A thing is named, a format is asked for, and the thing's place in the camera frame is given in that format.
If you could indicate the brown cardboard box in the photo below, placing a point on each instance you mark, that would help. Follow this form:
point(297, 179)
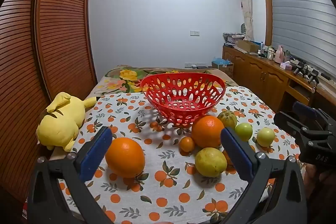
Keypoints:
point(246, 46)

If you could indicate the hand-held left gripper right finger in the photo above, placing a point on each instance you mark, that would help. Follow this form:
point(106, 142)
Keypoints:
point(236, 155)

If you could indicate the pink bottle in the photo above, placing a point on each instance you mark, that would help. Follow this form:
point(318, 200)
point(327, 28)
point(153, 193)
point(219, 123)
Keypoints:
point(279, 54)

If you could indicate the small black tripod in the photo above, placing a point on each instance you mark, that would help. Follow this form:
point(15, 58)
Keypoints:
point(313, 77)
point(300, 67)

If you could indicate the small striped melon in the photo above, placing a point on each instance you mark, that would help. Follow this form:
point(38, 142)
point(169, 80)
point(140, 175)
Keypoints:
point(227, 119)

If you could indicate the wooden sideboard cabinet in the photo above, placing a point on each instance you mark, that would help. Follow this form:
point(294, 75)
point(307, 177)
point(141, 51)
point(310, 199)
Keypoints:
point(262, 77)

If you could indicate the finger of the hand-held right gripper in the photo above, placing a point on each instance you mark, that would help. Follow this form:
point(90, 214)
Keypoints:
point(291, 123)
point(304, 108)

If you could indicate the group of small bottles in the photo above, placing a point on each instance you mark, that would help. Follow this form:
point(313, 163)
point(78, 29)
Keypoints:
point(267, 50)

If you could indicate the pink tissue box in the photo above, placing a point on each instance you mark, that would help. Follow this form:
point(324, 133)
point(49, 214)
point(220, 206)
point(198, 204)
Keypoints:
point(285, 65)

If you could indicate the large orange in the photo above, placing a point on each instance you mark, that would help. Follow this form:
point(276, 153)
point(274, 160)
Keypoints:
point(207, 132)
point(125, 157)

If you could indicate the orange print white cloth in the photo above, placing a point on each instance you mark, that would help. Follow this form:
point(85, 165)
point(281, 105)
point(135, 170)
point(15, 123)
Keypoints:
point(162, 192)

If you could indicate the stack of papers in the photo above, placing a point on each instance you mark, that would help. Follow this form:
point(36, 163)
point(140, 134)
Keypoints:
point(232, 39)

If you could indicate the white wall socket strip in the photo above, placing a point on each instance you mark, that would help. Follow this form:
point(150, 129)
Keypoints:
point(194, 65)

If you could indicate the yellow plush toy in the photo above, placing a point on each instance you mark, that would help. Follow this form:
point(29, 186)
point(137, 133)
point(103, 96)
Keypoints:
point(63, 119)

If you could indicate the red plastic basket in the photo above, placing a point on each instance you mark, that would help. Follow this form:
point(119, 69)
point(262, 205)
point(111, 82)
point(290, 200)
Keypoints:
point(161, 106)

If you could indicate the small tangerine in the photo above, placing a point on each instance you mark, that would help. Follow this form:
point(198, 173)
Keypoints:
point(187, 144)

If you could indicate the box with blue bags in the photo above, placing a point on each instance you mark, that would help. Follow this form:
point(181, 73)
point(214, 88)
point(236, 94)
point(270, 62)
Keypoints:
point(223, 65)

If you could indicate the grey window blind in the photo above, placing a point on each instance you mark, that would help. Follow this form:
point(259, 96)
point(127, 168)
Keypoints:
point(302, 16)

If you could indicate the white curtain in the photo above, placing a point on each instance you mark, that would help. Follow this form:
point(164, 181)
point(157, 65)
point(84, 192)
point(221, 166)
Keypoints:
point(246, 3)

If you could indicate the small green apple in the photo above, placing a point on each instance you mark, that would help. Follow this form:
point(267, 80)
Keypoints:
point(243, 131)
point(265, 137)

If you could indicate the white wall switch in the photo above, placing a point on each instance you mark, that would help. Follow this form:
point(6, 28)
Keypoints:
point(194, 33)

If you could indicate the yellow green pear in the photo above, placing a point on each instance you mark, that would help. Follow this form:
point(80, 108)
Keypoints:
point(210, 162)

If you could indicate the floral blanket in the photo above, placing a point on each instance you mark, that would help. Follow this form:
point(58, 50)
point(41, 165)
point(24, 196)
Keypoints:
point(123, 77)

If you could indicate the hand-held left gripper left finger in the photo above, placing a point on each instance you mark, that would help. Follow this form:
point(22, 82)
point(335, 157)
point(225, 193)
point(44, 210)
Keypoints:
point(96, 154)

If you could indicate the wooden slatted wardrobe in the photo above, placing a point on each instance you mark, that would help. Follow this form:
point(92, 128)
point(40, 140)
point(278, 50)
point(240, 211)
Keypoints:
point(52, 43)

